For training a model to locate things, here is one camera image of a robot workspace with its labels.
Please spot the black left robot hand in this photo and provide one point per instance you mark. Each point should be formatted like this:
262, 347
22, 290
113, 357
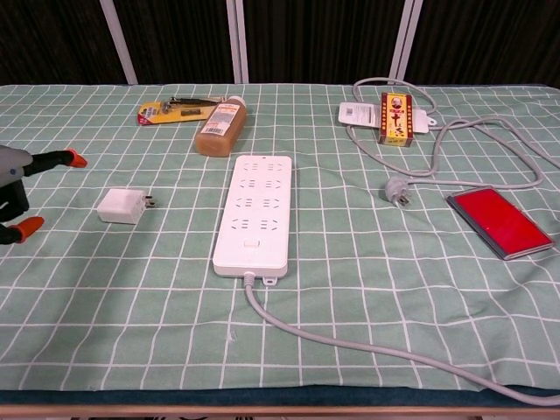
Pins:
13, 197

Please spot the white power adapter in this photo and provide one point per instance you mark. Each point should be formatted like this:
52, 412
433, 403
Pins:
118, 206

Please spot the white power strip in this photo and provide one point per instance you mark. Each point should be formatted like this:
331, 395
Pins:
254, 245

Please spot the green checked tablecloth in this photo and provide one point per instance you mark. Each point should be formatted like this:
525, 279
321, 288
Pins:
131, 284

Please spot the yellow razor blister pack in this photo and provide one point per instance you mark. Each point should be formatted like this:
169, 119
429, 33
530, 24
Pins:
153, 114

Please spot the brown liquid plastic bottle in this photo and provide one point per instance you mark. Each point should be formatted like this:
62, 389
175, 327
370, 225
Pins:
219, 131

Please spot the white packaging card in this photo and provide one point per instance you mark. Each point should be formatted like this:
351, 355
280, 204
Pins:
356, 114

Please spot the yellow red spice box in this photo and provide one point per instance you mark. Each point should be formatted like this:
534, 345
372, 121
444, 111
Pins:
396, 122

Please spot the red flat case grey rim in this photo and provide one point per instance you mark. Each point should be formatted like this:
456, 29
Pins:
499, 219

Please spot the white partition frame post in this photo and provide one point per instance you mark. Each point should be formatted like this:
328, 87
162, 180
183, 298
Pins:
407, 39
238, 44
119, 41

